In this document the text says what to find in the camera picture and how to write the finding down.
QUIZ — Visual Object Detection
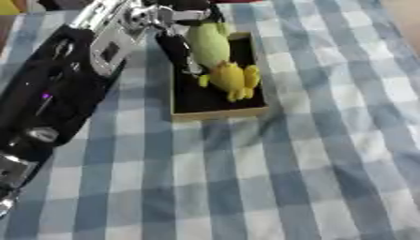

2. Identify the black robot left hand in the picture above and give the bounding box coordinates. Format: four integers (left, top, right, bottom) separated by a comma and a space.
142, 0, 227, 76

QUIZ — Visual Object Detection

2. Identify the green and yellow soft toy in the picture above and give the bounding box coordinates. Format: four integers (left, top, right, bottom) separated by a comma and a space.
185, 22, 263, 103

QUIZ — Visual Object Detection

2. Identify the tan cardboard box, black inside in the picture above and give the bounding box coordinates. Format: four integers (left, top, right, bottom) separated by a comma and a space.
169, 31, 271, 123

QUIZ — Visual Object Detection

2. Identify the yellow object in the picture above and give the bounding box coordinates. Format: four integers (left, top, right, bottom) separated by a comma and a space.
0, 0, 26, 16

